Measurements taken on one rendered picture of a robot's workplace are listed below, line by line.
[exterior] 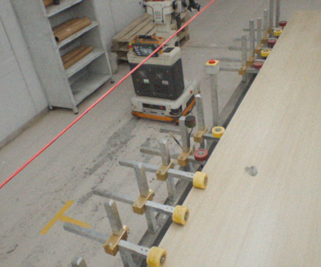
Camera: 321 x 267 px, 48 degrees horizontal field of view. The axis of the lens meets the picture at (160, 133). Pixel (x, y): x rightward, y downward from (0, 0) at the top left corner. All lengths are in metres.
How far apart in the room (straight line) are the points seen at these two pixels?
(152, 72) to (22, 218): 1.92
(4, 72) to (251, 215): 3.40
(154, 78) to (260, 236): 2.57
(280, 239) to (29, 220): 2.30
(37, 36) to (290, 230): 3.54
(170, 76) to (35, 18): 1.64
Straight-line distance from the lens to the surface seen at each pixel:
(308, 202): 1.84
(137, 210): 1.76
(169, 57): 3.70
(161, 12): 3.96
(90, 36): 5.15
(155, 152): 2.24
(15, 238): 3.32
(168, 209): 1.72
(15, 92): 4.57
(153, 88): 3.97
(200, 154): 2.09
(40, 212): 3.42
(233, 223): 1.72
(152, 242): 1.94
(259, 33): 3.59
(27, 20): 4.46
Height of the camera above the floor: 2.20
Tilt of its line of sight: 34 degrees down
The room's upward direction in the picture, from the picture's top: 10 degrees counter-clockwise
